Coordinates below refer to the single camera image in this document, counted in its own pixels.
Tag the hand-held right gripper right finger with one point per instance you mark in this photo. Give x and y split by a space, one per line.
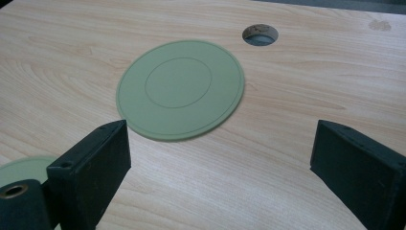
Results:
364 172

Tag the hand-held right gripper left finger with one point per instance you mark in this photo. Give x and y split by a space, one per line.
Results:
92 172

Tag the green round silicone mat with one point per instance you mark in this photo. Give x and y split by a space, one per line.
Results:
22 169
178 92

